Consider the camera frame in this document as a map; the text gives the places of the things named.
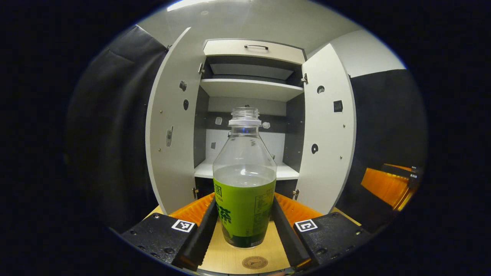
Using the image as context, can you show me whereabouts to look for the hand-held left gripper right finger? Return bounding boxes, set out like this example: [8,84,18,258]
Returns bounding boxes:
[272,192,373,271]

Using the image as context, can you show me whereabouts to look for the white cabinet drawer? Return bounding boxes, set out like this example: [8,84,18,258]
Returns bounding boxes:
[203,39,306,65]

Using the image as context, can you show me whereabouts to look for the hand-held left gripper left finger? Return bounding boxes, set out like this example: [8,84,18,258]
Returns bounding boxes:
[120,192,219,271]

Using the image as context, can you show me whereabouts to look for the white cabinet door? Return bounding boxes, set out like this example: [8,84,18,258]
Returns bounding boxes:
[293,43,357,215]
[145,27,206,215]

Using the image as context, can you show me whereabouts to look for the black backdrop cloth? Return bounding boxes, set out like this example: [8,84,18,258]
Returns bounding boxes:
[63,25,428,234]

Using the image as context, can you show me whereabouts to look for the clear bottle with green label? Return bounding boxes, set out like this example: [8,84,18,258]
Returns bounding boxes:
[212,107,277,248]

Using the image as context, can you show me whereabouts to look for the white and grey cabinet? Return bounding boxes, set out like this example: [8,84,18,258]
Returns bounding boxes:
[193,38,307,200]

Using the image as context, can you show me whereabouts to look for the ceiling light panel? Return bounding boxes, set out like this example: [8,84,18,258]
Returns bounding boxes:
[167,0,254,12]

